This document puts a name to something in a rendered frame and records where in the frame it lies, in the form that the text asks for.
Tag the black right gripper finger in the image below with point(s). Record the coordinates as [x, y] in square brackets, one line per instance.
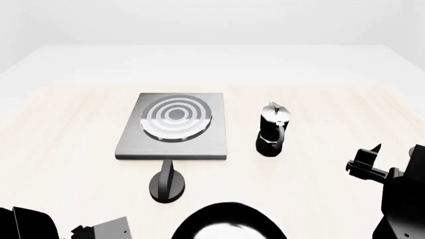
[418, 153]
[367, 155]

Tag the black round stove knob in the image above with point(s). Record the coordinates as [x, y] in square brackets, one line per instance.
[167, 185]

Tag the grey square stove base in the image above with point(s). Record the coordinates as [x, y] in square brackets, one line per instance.
[133, 144]

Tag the black and silver moka pot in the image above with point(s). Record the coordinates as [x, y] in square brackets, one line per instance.
[268, 139]

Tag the round ringed burner plate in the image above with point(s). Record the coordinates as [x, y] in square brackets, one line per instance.
[176, 114]

